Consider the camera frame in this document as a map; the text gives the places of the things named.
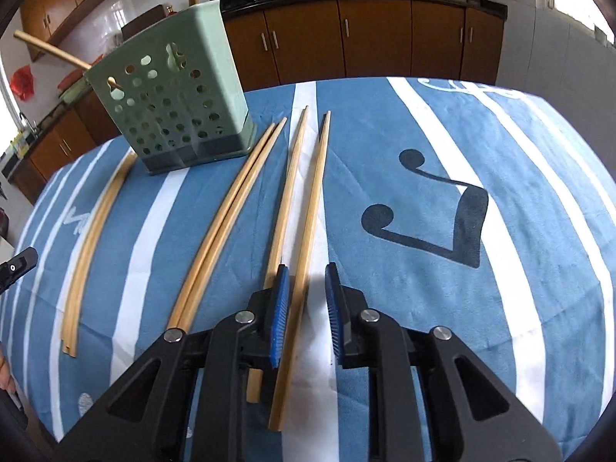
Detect green perforated utensil holder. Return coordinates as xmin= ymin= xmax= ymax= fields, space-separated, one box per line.
xmin=85 ymin=1 xmax=256 ymax=174

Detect lower brown kitchen cabinets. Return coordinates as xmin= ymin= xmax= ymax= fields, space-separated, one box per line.
xmin=9 ymin=0 xmax=506 ymax=200

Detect red plastic bag hanging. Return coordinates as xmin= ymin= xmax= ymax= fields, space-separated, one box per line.
xmin=9 ymin=65 xmax=34 ymax=102

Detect wooden chopstick pair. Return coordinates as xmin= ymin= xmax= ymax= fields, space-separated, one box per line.
xmin=166 ymin=123 xmax=276 ymax=328
xmin=177 ymin=117 xmax=287 ymax=333

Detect blue white striped tablecloth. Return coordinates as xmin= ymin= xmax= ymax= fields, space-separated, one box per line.
xmin=1 ymin=77 xmax=615 ymax=461

